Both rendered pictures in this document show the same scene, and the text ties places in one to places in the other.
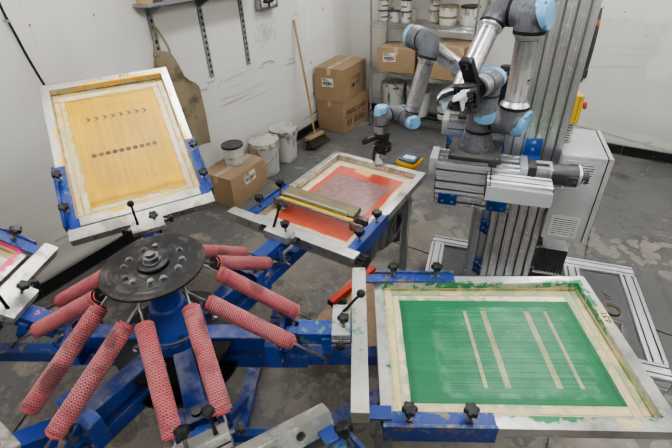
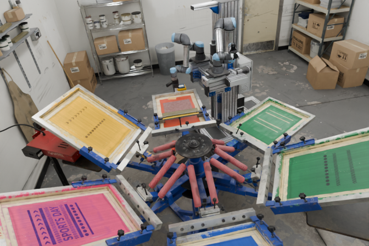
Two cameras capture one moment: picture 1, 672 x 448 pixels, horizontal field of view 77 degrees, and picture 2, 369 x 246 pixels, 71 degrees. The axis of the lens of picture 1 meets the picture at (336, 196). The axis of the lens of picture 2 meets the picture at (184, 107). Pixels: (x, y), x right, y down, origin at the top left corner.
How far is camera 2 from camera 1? 1.71 m
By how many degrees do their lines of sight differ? 34
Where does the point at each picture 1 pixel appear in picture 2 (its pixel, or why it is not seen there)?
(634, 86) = (209, 32)
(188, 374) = (217, 174)
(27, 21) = not seen: outside the picture
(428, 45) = (187, 40)
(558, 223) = (242, 87)
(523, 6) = (228, 22)
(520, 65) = (230, 40)
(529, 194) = (242, 79)
